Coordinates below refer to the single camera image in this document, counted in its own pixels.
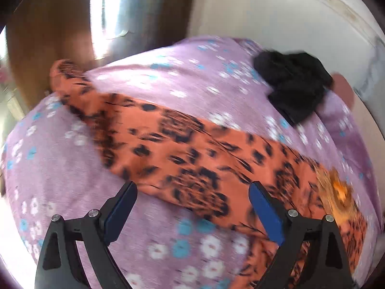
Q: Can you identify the black crumpled garment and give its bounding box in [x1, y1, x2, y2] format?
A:
[253, 51, 334, 126]

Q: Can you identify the orange black floral blouse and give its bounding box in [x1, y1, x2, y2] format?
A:
[50, 60, 367, 288]

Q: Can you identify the pink mattress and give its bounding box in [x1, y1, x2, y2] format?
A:
[330, 72, 385, 187]

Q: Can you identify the brown wooden glass door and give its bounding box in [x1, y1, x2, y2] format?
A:
[0, 0, 197, 109]

